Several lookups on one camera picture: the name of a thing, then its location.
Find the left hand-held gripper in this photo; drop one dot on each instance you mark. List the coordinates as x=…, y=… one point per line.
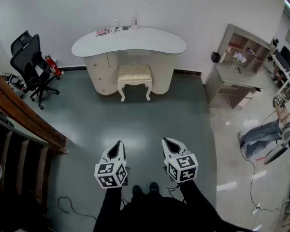
x=110, y=174

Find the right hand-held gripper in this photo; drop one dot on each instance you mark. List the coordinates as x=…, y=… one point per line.
x=183, y=168

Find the cream upholstered stool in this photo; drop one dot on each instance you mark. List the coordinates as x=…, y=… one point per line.
x=134, y=74

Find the white curved vanity desk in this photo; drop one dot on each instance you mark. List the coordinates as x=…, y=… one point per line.
x=135, y=41

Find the person's left forearm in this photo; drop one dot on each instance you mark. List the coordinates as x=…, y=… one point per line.
x=108, y=209

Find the person's right forearm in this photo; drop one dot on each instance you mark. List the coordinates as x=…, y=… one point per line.
x=198, y=202

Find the person's right black shoe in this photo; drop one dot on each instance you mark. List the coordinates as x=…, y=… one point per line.
x=154, y=187

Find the person's black shoe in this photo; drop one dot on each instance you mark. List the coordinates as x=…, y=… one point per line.
x=154, y=187
x=137, y=191

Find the person's left black shoe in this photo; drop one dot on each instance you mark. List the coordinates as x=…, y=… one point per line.
x=137, y=191

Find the person's legs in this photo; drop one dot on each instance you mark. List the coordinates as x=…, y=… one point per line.
x=159, y=214

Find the grey wooden shelf desk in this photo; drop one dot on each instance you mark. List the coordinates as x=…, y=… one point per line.
x=234, y=81

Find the small black box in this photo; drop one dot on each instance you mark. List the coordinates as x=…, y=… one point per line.
x=215, y=57

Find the black remote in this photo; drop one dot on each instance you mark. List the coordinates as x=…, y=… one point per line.
x=239, y=70

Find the white power strip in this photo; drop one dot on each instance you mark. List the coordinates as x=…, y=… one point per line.
x=256, y=208

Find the red fire extinguisher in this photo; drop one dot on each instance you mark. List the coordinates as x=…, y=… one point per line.
x=53, y=66

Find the grey floor stand equipment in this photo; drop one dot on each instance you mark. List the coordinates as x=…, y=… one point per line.
x=280, y=146

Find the pale artificial flowers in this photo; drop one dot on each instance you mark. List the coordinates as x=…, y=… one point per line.
x=239, y=58

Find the pink flat packet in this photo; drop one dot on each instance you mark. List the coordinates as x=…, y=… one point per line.
x=101, y=32

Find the black office chair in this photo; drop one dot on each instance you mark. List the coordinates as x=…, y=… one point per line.
x=31, y=64

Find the small black case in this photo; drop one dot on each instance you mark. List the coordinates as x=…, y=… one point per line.
x=126, y=27

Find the clear plastic bottle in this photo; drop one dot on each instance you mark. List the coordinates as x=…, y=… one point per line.
x=134, y=22

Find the background office desks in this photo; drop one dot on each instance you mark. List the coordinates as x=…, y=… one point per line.
x=284, y=59

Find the dark wooden slatted frame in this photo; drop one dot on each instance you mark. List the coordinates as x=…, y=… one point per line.
x=21, y=110

